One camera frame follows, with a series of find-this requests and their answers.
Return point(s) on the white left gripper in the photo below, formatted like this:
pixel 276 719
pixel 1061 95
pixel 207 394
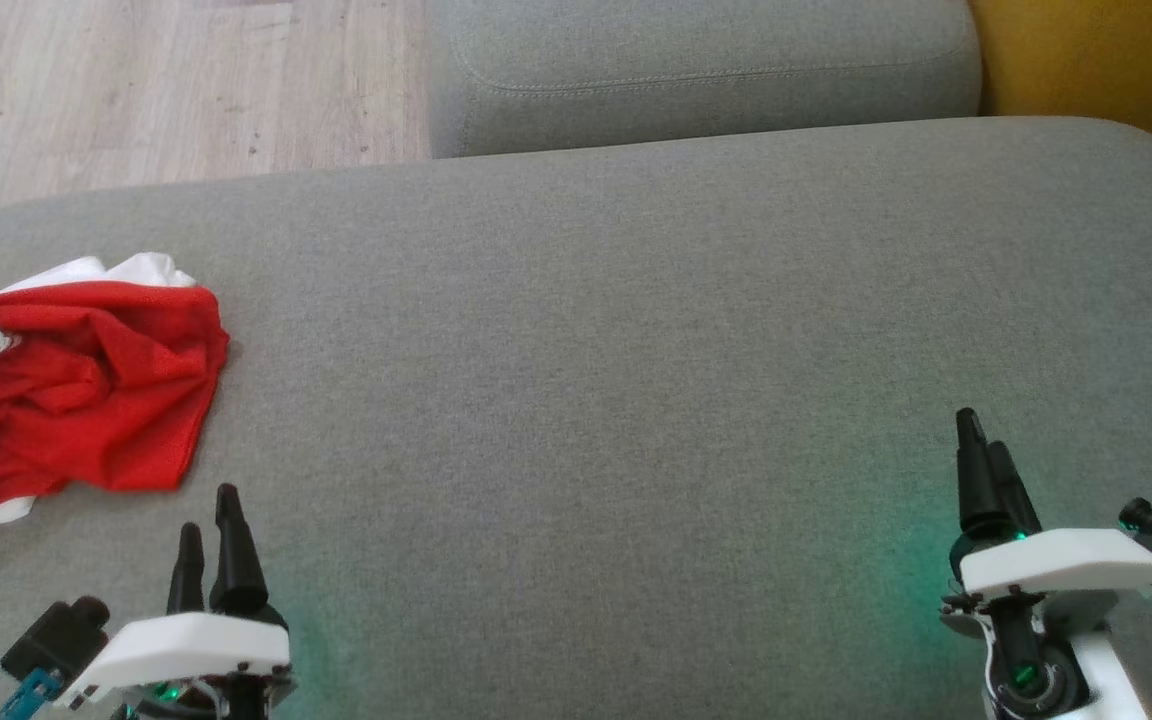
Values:
pixel 186 645

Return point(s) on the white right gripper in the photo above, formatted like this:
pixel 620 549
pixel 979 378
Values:
pixel 1056 565

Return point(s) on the red white jersey shirt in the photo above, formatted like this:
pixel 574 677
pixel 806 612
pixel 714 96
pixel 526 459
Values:
pixel 86 390

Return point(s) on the small grey sofa cushion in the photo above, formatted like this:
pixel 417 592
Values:
pixel 696 70

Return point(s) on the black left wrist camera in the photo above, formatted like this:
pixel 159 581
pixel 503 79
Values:
pixel 56 640

